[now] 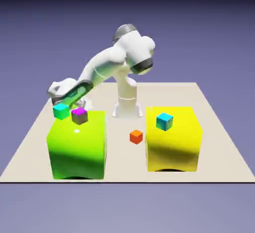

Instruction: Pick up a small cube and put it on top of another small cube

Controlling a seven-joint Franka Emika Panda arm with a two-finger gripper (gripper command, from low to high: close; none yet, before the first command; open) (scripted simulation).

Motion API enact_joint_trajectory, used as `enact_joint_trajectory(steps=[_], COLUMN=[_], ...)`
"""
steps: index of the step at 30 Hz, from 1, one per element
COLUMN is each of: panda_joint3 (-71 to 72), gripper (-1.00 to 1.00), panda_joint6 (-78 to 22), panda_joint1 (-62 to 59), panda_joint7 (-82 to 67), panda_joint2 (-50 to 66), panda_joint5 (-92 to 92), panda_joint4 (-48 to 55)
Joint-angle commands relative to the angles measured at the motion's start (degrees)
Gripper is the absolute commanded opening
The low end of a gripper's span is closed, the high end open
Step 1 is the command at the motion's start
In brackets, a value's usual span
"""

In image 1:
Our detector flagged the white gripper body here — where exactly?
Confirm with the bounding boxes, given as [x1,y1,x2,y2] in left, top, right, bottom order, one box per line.
[74,95,94,111]

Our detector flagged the small magenta cube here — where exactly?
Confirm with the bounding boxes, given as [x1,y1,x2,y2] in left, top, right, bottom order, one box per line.
[71,107,89,126]

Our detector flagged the small turquoise cube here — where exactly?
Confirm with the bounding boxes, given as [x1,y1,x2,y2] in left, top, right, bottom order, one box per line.
[52,103,71,121]

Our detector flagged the small orange cube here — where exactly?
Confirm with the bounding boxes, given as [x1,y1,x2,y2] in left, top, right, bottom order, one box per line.
[129,129,144,145]

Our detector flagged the small cyan cube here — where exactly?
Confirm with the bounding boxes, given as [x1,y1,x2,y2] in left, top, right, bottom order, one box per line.
[155,112,174,132]

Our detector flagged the large lime green box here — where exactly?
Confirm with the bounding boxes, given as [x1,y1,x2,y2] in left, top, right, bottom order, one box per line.
[46,110,108,180]

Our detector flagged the large yellow box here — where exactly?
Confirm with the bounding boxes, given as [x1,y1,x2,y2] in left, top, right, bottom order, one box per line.
[145,106,204,173]

